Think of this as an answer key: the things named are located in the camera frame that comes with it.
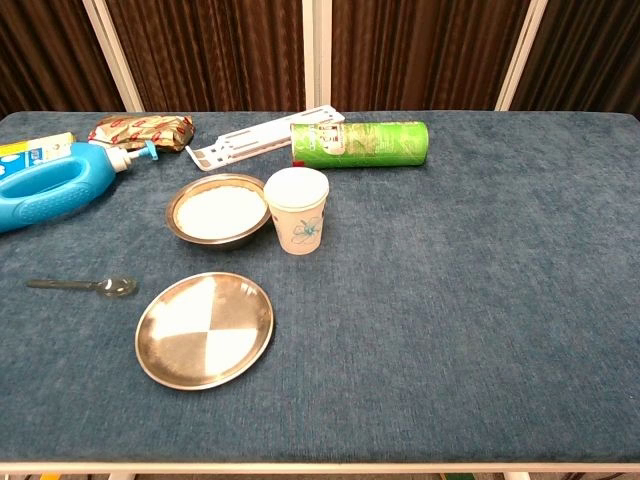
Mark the clear plastic spoon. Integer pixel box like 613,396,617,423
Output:
27,276,139,299

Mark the white paper cup blue flower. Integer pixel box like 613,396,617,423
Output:
263,167,331,256

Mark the stainless steel bowl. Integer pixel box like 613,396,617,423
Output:
165,172,272,252

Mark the round stainless steel plate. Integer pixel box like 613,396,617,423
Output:
134,271,276,392

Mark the green chips can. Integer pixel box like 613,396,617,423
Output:
290,120,430,169

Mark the blue table cloth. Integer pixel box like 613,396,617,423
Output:
0,110,640,464

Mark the brown red snack packet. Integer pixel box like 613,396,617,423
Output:
87,113,195,155

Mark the brown curtain partition panel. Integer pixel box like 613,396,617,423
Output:
494,0,640,117
0,0,144,120
302,0,549,113
82,0,321,113

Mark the blue detergent pump bottle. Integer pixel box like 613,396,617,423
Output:
0,140,162,235

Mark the yellow cardboard box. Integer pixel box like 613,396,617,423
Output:
0,131,77,166

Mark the white plastic slotted bracket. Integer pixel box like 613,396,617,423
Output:
185,103,347,173

